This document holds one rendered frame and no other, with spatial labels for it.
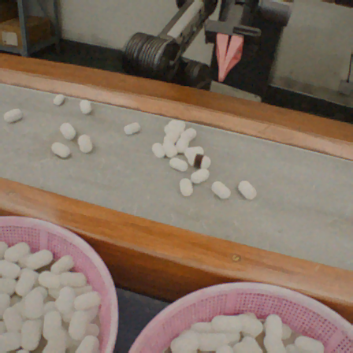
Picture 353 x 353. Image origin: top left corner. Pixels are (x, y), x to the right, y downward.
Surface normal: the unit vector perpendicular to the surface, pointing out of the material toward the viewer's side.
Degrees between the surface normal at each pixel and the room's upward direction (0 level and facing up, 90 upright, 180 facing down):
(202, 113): 45
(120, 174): 0
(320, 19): 90
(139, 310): 0
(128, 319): 0
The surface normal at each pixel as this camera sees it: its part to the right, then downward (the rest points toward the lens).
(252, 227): 0.10, -0.78
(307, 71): -0.35, 0.54
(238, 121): -0.11, -0.14
